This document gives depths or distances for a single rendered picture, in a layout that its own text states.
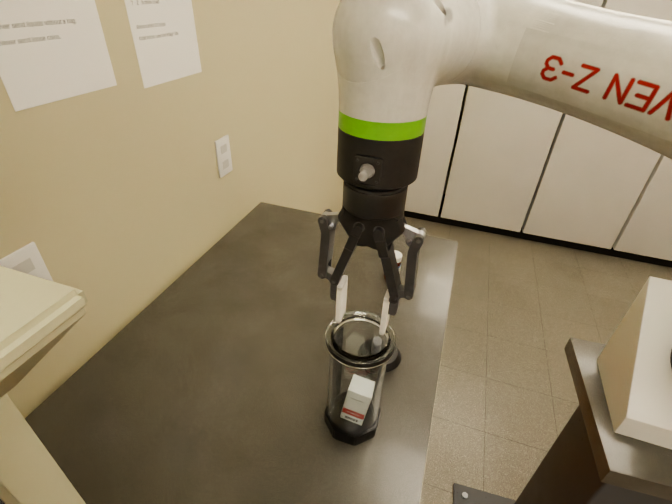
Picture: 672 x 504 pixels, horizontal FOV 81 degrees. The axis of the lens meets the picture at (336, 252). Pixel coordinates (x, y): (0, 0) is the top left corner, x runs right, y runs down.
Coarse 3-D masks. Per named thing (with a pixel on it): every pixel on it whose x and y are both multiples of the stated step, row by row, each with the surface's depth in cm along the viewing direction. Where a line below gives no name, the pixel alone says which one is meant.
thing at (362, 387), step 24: (360, 312) 64; (336, 336) 63; (360, 336) 66; (384, 336) 62; (336, 360) 59; (360, 360) 56; (336, 384) 62; (360, 384) 60; (336, 408) 65; (360, 408) 63; (360, 432) 67
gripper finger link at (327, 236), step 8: (320, 216) 50; (320, 224) 50; (328, 224) 50; (328, 232) 50; (328, 240) 51; (320, 248) 52; (328, 248) 52; (320, 256) 53; (328, 256) 53; (320, 264) 54; (328, 264) 56; (320, 272) 54
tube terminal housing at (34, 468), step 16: (0, 400) 25; (0, 416) 25; (16, 416) 26; (0, 432) 25; (16, 432) 26; (32, 432) 27; (0, 448) 25; (16, 448) 27; (32, 448) 28; (0, 464) 26; (16, 464) 27; (32, 464) 28; (48, 464) 29; (0, 480) 26; (16, 480) 27; (32, 480) 28; (48, 480) 30; (64, 480) 31; (0, 496) 29; (16, 496) 27; (32, 496) 29; (48, 496) 30; (64, 496) 31; (80, 496) 33
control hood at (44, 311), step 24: (0, 288) 15; (24, 288) 15; (48, 288) 15; (72, 288) 16; (0, 312) 14; (24, 312) 14; (48, 312) 14; (72, 312) 15; (0, 336) 13; (24, 336) 13; (48, 336) 14; (0, 360) 13; (24, 360) 14; (0, 384) 14
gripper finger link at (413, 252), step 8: (416, 240) 46; (416, 248) 47; (408, 256) 48; (416, 256) 48; (408, 264) 49; (416, 264) 49; (408, 272) 49; (416, 272) 51; (408, 280) 50; (408, 288) 51; (408, 296) 51
